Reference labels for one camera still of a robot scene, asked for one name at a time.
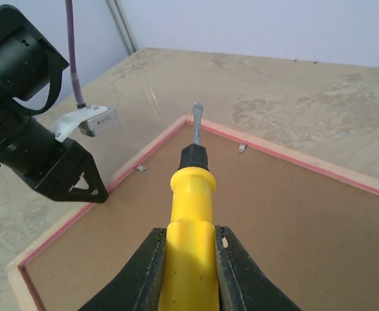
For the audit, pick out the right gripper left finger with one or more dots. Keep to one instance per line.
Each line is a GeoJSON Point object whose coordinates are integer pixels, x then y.
{"type": "Point", "coordinates": [138, 285]}

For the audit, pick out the yellow handled screwdriver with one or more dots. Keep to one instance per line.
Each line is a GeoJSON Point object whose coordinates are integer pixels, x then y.
{"type": "Point", "coordinates": [190, 280]}

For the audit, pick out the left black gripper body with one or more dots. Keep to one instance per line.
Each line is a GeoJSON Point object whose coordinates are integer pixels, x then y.
{"type": "Point", "coordinates": [46, 169]}

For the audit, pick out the left aluminium corner post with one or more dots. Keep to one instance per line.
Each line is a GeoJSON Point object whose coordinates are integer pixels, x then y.
{"type": "Point", "coordinates": [124, 28]}

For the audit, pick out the pink wooden photo frame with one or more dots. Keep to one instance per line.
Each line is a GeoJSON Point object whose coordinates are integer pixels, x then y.
{"type": "Point", "coordinates": [312, 227]}

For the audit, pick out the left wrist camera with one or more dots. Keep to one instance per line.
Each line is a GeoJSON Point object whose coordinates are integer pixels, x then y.
{"type": "Point", "coordinates": [91, 121]}

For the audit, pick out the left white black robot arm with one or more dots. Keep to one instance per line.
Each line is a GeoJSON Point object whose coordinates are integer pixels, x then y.
{"type": "Point", "coordinates": [31, 73]}

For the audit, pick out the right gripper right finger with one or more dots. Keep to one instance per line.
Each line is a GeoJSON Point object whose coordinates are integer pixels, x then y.
{"type": "Point", "coordinates": [242, 284]}

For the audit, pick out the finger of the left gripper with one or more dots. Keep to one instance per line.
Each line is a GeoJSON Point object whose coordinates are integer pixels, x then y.
{"type": "Point", "coordinates": [86, 184]}

